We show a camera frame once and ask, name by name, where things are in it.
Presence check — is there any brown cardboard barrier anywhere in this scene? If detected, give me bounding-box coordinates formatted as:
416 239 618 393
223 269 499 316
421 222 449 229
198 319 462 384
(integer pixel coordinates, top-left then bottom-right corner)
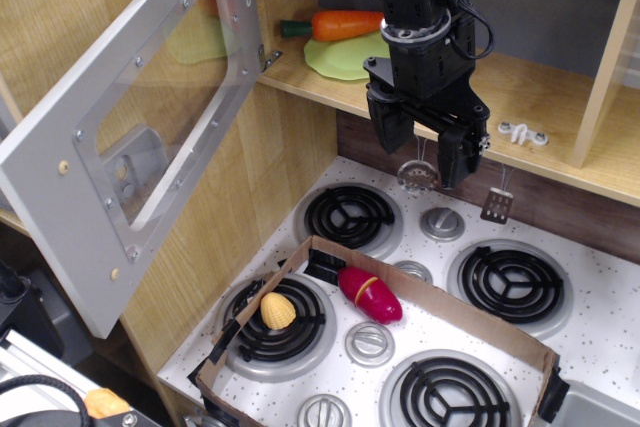
190 237 568 426

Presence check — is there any orange toy food piece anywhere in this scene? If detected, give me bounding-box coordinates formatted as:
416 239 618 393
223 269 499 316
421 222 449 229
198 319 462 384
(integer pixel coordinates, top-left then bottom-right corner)
84 388 130 419

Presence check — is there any back right black burner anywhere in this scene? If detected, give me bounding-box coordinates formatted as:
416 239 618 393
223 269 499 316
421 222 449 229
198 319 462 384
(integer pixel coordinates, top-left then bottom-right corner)
455 246 565 326

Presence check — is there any back left black burner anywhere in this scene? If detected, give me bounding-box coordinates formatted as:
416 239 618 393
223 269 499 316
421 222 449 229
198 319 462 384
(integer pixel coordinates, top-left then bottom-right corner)
301 184 396 249

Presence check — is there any front right black burner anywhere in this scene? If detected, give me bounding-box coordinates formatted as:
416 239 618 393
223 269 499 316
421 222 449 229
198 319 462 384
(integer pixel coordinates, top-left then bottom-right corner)
379 356 517 426

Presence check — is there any middle small grey stove knob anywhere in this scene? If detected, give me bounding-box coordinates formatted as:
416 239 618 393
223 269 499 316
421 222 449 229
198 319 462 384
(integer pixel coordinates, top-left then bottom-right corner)
394 260 433 284

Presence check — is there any light green plastic plate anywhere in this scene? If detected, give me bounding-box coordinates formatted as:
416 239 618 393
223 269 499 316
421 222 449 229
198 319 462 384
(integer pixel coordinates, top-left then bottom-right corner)
303 32 390 81

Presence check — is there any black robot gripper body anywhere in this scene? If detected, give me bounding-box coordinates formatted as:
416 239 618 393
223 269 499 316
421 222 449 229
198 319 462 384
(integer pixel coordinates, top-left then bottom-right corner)
363 11 491 136

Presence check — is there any red toy sweet potato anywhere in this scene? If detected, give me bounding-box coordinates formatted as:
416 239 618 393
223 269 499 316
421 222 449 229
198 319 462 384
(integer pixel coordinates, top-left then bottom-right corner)
337 266 403 325

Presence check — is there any centre grey stove knob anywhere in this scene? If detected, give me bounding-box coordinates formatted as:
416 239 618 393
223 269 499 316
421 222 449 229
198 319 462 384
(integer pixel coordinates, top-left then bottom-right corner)
344 322 395 368

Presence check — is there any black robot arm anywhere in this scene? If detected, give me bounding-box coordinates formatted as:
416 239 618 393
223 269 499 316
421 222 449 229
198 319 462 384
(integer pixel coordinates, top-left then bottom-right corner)
363 0 490 188

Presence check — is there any grey toy microwave door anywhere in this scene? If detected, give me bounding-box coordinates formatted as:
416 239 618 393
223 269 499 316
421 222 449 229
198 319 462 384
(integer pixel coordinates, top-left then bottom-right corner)
1 0 264 338

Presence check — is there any front grey stove knob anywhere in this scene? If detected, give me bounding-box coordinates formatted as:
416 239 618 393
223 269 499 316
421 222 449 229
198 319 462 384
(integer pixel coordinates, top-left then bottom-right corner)
297 394 352 427

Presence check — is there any black cable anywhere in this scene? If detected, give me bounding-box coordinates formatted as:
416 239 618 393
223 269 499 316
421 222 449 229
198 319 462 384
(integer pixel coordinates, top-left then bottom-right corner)
0 374 92 427

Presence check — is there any white plastic door latch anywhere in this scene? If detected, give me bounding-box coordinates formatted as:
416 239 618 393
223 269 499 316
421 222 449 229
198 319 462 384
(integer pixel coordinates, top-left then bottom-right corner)
498 122 549 147

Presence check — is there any orange toy carrot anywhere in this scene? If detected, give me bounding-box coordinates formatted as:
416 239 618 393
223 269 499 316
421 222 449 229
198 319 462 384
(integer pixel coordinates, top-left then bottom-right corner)
280 10 384 42

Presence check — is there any hanging round clear strainer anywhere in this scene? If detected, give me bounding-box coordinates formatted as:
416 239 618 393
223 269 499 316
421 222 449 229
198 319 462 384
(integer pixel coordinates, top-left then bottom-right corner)
396 136 439 194

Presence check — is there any black burner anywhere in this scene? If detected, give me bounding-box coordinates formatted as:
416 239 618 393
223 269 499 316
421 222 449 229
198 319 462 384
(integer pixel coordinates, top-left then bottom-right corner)
301 184 396 249
230 274 327 364
379 356 517 426
455 246 565 326

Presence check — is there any front left black burner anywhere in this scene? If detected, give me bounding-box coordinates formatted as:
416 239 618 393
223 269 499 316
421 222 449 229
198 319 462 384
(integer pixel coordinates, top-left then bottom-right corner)
230 274 327 364

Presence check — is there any yellow toy corn piece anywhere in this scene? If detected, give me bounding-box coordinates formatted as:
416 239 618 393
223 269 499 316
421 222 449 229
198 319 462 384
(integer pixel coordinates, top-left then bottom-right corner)
260 292 297 330

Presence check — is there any hanging silver toy spatula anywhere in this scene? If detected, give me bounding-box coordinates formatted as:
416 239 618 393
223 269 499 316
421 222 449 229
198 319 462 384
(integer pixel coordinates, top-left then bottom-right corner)
480 165 514 225

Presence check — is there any back grey stove knob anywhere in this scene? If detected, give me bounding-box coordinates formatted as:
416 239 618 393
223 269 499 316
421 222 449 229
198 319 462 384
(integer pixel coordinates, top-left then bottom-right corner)
420 207 465 242

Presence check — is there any grey wall phone holder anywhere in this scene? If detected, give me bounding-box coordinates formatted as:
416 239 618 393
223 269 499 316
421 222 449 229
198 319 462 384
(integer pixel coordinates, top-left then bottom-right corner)
100 124 169 205

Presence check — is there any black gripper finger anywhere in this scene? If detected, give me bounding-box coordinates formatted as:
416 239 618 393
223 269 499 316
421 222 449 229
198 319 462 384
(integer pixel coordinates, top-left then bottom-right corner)
437 125 488 189
367 89 414 154

